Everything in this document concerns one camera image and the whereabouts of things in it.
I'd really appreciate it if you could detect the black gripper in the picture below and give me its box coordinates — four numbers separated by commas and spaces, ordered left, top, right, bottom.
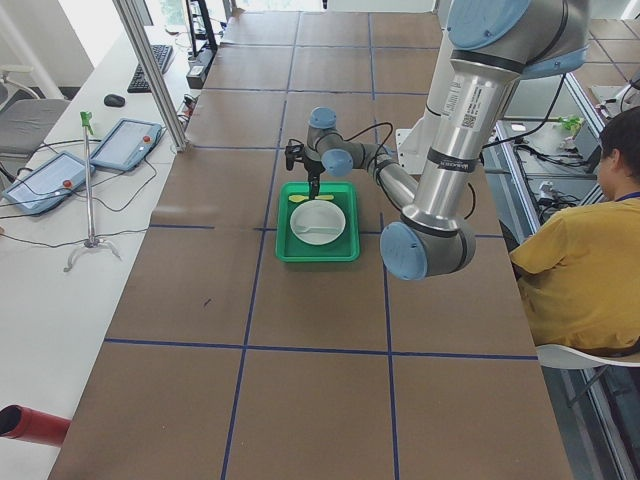
304, 159, 323, 200

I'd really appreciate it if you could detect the yellow plastic spoon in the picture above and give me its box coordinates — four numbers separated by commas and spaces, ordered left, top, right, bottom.
288, 194, 334, 203

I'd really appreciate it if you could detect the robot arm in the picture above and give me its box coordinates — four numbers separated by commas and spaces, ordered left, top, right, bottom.
285, 1, 591, 280

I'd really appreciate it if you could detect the white round plate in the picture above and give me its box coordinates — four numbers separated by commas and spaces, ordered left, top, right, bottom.
289, 200, 346, 246

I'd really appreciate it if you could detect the pale green plastic fork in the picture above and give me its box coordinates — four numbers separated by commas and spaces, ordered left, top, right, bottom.
293, 226, 342, 235

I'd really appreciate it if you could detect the green plastic tray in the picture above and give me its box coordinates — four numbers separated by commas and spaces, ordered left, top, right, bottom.
275, 182, 360, 263

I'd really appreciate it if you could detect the teach pendant far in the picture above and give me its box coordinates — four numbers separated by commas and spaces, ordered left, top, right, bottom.
90, 118, 162, 172

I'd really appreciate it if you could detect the teach pendant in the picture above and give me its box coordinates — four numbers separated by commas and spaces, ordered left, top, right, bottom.
2, 151, 86, 215
90, 118, 162, 172

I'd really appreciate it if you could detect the black keyboard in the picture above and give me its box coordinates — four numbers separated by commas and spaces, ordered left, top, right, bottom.
126, 43, 175, 95

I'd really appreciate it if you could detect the black computer mouse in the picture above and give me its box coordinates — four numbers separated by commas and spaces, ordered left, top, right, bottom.
103, 94, 126, 108

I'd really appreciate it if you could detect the reacher grabber tool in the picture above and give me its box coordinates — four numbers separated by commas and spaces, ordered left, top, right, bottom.
63, 111, 121, 273

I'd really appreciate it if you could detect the teach pendant near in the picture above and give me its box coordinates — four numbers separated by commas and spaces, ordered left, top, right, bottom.
2, 151, 86, 215

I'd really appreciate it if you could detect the person in yellow shirt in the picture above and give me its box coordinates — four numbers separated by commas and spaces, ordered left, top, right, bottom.
510, 108, 639, 355

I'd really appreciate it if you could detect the white chair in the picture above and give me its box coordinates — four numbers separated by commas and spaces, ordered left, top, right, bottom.
535, 342, 640, 411

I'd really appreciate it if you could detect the grey office chair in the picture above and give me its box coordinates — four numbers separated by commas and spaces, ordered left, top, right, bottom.
1, 64, 70, 176

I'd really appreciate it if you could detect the red cylinder bottle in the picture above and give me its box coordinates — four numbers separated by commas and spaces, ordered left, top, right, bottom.
1, 405, 71, 447

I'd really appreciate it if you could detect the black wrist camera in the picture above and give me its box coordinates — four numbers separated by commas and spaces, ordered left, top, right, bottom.
285, 139, 305, 171

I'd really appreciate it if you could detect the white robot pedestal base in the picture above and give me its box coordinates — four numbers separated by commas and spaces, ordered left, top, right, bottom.
395, 108, 433, 174

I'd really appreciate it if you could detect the aluminium frame post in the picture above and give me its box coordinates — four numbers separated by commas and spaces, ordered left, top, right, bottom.
112, 0, 188, 152

